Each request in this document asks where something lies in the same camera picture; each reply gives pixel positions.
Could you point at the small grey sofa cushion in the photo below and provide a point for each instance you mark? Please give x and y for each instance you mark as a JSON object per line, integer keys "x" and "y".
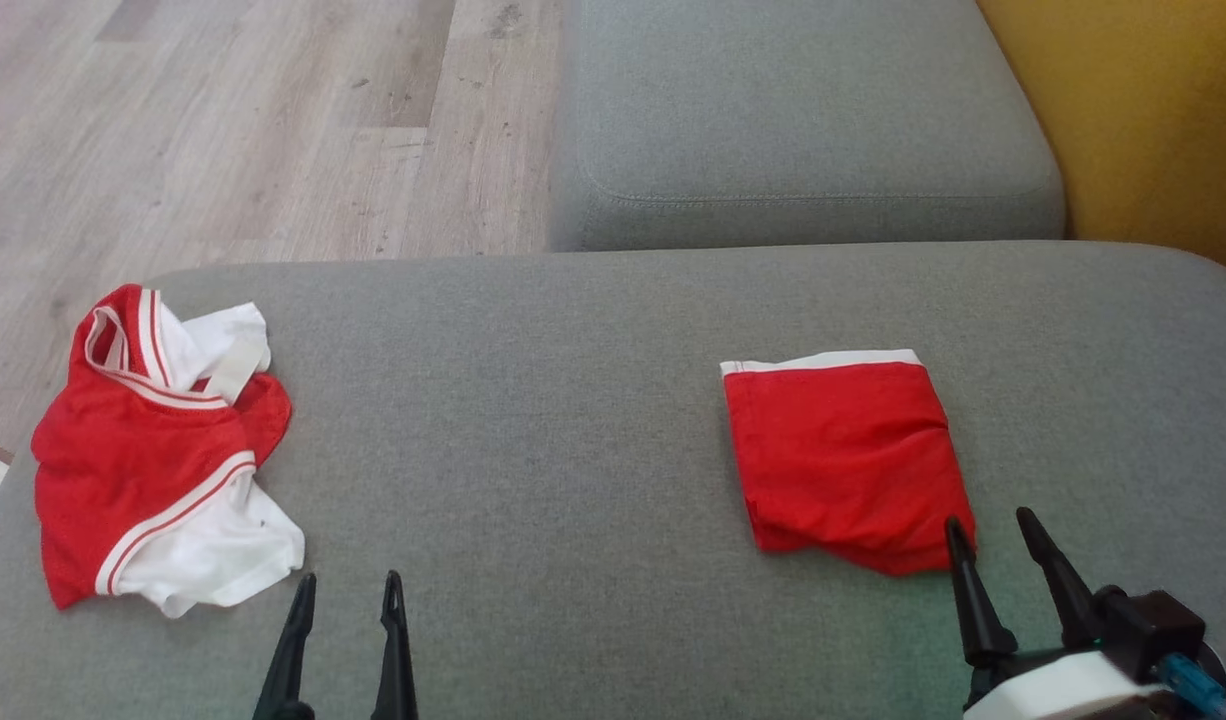
{"x": 803, "y": 100}

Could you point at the red shorts with white waistband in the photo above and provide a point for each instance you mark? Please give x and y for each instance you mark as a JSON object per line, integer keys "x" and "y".
{"x": 843, "y": 450}

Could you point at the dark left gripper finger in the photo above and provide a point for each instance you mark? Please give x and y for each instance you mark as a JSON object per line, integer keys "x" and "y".
{"x": 395, "y": 660}
{"x": 291, "y": 660}

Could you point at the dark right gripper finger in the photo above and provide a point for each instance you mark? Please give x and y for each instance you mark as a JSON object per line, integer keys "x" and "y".
{"x": 1068, "y": 595}
{"x": 978, "y": 610}

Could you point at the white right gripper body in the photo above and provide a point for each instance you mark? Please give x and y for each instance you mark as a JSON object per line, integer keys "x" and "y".
{"x": 1063, "y": 690}

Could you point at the red and white striped jersey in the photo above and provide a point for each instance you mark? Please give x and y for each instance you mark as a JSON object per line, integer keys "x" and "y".
{"x": 133, "y": 470}

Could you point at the large grey sofa seat cushion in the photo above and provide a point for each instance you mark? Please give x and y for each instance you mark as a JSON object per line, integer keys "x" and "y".
{"x": 573, "y": 450}

